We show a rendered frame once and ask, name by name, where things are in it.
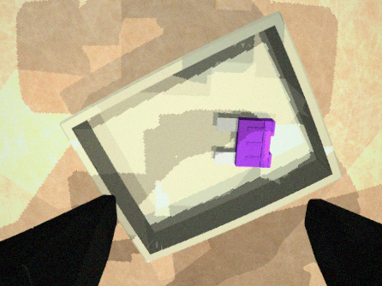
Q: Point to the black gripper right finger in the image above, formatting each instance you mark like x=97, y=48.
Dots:
x=347, y=246

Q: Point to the shallow beige rectangular tray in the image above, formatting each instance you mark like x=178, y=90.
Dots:
x=151, y=144

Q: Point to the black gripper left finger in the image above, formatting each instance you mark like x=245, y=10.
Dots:
x=71, y=249

